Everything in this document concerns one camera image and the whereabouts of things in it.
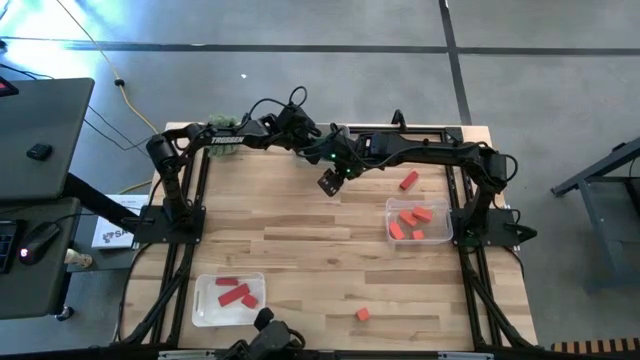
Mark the long red wooden block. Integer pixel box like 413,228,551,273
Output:
217,283,251,308

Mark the green artificial potted plant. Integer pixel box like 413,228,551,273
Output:
207,113,241,159

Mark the clear plastic bin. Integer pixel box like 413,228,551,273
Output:
384,197,455,247

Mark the black bulky device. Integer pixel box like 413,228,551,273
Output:
222,306,307,360

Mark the white plastic bin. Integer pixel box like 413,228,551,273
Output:
191,272,267,329

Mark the black diagonal desk strut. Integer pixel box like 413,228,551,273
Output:
63,172,146,226

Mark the white label box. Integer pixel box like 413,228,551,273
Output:
91,193,150,250

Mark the dark grey tabletop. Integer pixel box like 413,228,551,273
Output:
0,197,82,321
0,77,96,202

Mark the white round knob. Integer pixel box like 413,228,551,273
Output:
63,248,94,270

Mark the small black puck device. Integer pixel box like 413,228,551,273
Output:
25,142,54,162

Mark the black computer mouse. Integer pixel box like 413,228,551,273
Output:
18,222,61,266

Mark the black device with red light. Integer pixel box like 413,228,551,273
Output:
0,75,20,99

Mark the black keyboard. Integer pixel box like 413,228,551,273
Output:
0,219,19,275

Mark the black orange striped strip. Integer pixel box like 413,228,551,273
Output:
550,337,640,354

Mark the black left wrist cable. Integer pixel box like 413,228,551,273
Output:
247,85,309,124

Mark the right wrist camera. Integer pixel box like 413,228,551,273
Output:
316,167,346,198

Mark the black aluminium table frame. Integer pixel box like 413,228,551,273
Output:
152,124,501,351

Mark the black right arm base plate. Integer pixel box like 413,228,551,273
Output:
451,208,522,250

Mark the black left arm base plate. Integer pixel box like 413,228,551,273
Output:
130,204,207,246

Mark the black floor cable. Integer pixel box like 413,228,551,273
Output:
0,62,151,151

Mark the black cable bundle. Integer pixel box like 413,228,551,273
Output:
458,247,534,349
117,242,201,346

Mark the yellow cable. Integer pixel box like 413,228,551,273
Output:
53,0,164,194

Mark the silver metal bracket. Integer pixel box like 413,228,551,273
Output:
438,351,495,360
158,349,216,360

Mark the grey metal table frame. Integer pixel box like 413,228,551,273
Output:
549,135,640,291

